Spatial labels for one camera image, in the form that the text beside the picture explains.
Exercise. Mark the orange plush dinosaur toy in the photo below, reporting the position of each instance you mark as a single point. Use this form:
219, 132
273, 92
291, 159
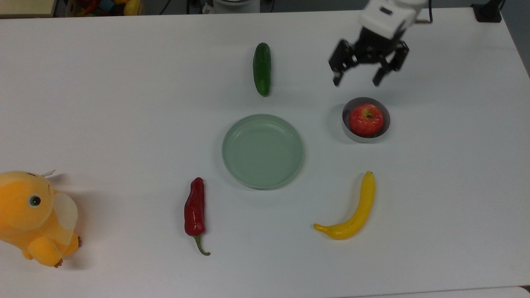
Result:
29, 211

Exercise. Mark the red apple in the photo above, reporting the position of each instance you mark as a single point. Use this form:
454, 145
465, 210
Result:
366, 120

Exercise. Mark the red chili pepper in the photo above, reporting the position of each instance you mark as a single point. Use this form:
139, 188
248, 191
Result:
194, 209

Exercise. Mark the black stand base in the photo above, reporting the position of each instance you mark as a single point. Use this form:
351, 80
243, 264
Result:
487, 11

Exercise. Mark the pale green plate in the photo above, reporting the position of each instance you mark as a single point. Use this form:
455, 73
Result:
263, 151

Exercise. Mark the yellow banana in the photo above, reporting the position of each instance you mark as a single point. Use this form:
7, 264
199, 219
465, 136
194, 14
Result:
358, 215

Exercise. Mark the white plush toy tag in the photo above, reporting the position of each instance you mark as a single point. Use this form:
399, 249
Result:
49, 172

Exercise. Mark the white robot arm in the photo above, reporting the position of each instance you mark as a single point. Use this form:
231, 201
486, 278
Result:
412, 4

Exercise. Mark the light wooden board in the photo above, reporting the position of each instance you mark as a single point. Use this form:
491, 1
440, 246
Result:
27, 7

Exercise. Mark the green cucumber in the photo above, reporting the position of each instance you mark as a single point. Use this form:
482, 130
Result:
262, 68

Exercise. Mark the box of colourful toys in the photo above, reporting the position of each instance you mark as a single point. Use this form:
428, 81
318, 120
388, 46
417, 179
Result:
103, 7

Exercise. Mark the small grey bowl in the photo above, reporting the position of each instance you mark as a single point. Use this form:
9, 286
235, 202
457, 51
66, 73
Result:
386, 124

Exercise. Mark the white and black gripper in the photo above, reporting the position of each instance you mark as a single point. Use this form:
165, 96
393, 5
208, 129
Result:
383, 25

